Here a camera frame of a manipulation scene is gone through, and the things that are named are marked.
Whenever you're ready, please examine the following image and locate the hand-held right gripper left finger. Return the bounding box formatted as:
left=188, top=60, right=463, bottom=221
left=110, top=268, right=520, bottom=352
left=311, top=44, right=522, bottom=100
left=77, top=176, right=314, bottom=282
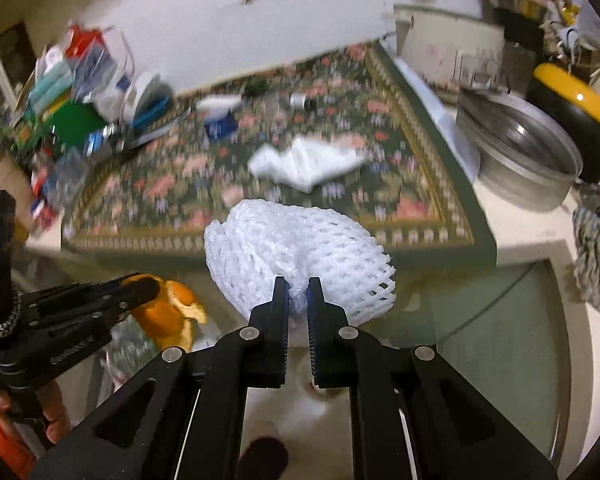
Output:
left=30, top=276, right=291, bottom=480

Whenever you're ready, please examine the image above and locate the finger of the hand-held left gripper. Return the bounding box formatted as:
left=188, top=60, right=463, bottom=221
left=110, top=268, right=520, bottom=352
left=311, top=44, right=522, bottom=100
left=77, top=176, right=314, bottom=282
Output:
left=17, top=276, right=162, bottom=328
left=0, top=310, right=131, bottom=383

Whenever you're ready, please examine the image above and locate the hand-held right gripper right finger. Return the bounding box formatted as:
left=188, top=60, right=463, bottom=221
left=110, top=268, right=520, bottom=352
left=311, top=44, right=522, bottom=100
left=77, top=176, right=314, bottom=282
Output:
left=306, top=276, right=561, bottom=480

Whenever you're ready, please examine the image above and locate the orange peel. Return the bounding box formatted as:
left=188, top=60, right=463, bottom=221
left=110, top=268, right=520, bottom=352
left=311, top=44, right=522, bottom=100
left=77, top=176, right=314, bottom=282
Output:
left=127, top=274, right=208, bottom=353

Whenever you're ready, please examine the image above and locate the white foam fruit net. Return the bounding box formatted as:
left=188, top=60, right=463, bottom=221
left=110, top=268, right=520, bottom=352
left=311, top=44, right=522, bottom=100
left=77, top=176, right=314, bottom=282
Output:
left=203, top=199, right=397, bottom=321

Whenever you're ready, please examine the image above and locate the person's left forearm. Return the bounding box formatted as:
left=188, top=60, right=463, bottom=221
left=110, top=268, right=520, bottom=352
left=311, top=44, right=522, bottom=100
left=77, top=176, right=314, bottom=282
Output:
left=0, top=407, right=41, bottom=480

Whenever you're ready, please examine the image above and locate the person's left hand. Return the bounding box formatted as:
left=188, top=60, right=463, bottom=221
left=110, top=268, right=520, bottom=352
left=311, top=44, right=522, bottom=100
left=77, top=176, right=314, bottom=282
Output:
left=0, top=379, right=72, bottom=446

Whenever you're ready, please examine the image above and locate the floral cloth mat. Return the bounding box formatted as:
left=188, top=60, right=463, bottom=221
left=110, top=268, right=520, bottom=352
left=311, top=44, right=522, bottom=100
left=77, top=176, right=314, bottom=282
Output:
left=60, top=42, right=498, bottom=268

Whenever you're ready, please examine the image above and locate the green box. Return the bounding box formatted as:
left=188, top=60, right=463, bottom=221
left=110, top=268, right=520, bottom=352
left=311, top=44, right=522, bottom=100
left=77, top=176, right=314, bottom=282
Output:
left=45, top=102, right=108, bottom=148

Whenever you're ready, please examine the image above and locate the crumpled white tissue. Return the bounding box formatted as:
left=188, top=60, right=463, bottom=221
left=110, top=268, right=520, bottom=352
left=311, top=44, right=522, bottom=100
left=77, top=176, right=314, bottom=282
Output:
left=247, top=135, right=368, bottom=193

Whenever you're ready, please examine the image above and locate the teal tissue box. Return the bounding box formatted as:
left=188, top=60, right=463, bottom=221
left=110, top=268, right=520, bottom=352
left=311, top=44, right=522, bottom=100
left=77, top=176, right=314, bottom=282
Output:
left=27, top=67, right=76, bottom=111

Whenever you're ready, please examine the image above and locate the white plate stack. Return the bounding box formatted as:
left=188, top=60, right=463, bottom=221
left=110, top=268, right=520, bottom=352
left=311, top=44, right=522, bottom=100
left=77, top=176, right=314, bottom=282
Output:
left=122, top=72, right=173, bottom=126

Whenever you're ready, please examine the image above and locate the blue and white carton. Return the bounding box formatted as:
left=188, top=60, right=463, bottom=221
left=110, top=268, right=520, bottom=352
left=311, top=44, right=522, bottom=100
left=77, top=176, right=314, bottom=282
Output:
left=195, top=94, right=243, bottom=141

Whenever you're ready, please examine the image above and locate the blue and white plastic bag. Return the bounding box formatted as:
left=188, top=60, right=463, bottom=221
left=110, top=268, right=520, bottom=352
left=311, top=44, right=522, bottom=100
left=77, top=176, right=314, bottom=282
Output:
left=75, top=45, right=131, bottom=116

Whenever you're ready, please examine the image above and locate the steel basin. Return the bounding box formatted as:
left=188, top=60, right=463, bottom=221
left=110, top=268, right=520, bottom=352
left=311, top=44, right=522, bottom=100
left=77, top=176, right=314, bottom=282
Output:
left=455, top=89, right=584, bottom=211

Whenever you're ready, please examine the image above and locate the grey dish cloth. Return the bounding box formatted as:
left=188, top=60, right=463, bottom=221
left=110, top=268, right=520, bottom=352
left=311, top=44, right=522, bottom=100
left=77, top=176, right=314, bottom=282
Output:
left=572, top=205, right=600, bottom=315

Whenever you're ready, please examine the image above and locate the black and yellow pot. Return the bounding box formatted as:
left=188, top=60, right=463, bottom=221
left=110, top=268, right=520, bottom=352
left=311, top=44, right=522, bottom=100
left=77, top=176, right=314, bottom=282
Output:
left=525, top=62, right=600, bottom=183

